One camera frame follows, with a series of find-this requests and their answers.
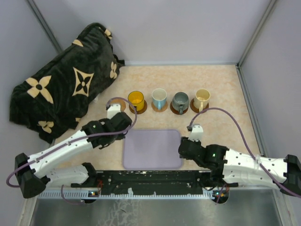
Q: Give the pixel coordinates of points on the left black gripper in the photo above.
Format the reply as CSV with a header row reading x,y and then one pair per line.
x,y
119,137

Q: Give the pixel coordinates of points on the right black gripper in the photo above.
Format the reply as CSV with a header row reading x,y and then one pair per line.
x,y
185,138

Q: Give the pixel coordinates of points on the dark brown coaster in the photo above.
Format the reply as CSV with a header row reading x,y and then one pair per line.
x,y
140,111
177,112
196,110

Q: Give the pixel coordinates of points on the light cork coaster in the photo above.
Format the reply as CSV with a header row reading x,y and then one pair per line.
x,y
120,102
162,109

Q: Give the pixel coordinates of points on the yellow translucent mug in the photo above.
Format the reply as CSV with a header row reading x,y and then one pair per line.
x,y
136,98

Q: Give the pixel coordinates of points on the white mug blue handle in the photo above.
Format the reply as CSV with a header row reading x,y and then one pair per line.
x,y
159,97

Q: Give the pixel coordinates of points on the dark brown coaster top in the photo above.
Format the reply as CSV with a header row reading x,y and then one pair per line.
x,y
177,112

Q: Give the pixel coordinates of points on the grey green mug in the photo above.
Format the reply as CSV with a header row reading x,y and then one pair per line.
x,y
180,103

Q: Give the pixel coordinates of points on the cream yellow mug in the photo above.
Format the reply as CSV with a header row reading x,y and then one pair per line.
x,y
201,99

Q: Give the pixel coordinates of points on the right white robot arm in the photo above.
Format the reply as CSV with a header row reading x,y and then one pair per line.
x,y
231,167

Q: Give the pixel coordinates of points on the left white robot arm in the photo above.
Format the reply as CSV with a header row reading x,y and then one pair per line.
x,y
36,172

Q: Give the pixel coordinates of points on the lavender plastic tray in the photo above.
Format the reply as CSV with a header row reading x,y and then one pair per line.
x,y
152,149

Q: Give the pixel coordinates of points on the black floral plush blanket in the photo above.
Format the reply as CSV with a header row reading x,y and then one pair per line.
x,y
56,97

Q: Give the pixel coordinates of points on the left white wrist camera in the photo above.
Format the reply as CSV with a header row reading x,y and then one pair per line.
x,y
113,110

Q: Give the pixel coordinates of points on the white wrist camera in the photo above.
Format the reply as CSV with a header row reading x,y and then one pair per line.
x,y
196,133
113,110

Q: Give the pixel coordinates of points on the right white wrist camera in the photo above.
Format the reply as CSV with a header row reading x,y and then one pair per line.
x,y
196,133

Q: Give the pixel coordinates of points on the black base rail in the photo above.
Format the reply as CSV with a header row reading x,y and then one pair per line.
x,y
167,182

